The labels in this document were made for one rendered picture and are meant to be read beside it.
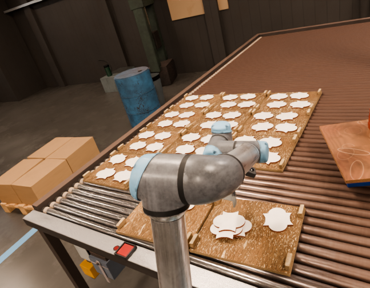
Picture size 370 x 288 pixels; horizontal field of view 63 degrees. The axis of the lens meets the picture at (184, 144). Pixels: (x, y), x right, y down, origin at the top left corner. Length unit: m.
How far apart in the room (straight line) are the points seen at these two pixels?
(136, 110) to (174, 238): 4.15
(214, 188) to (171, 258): 0.22
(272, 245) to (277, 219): 0.14
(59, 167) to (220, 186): 3.33
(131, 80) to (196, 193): 4.10
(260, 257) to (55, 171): 2.99
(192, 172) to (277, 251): 0.71
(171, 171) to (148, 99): 4.16
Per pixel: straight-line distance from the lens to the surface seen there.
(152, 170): 0.67
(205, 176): 0.63
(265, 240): 1.31
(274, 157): 1.75
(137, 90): 4.70
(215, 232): 1.33
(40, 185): 3.74
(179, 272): 0.80
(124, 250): 1.47
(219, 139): 1.07
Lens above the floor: 1.90
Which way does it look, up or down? 27 degrees down
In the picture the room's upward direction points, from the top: 16 degrees counter-clockwise
